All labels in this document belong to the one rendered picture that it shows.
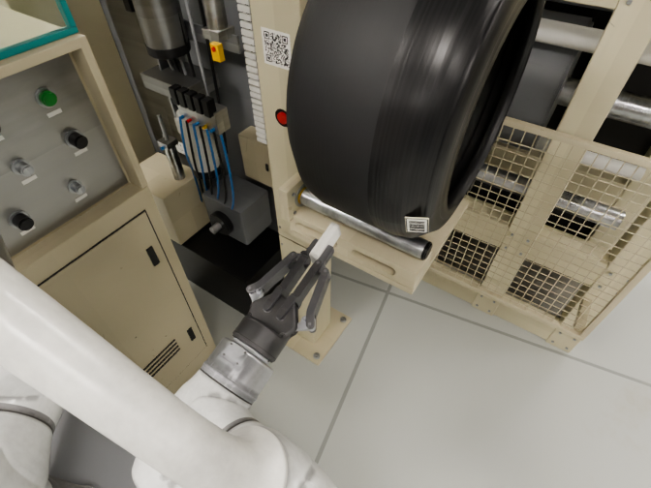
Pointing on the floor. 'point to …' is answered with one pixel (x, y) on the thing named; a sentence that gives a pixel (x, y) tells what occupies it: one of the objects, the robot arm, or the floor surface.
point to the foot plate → (315, 352)
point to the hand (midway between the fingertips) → (325, 243)
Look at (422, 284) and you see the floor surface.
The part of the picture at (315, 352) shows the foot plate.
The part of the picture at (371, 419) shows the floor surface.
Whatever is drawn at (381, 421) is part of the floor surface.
